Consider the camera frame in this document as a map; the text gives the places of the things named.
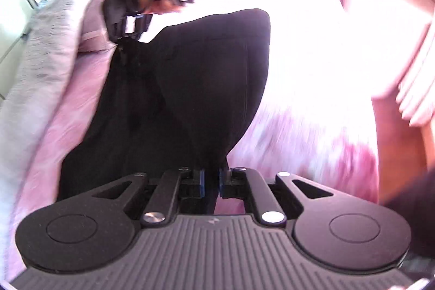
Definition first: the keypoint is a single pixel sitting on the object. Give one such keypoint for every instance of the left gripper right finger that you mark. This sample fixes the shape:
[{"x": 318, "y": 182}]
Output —
[{"x": 249, "y": 186}]

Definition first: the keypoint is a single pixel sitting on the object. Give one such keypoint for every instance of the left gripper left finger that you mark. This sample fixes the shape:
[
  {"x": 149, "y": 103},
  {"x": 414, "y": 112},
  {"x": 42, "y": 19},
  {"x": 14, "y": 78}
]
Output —
[{"x": 171, "y": 190}]

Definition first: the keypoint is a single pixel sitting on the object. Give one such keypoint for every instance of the black trousers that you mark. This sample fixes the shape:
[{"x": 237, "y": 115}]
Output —
[{"x": 185, "y": 99}]

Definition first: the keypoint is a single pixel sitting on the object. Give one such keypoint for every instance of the grey striped quilt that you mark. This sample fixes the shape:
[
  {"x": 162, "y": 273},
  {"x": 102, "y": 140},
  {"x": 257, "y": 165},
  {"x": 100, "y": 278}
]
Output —
[{"x": 46, "y": 64}]

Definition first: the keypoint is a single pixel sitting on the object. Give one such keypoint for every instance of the pink pillow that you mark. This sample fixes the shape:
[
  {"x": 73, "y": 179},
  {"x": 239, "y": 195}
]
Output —
[{"x": 395, "y": 44}]

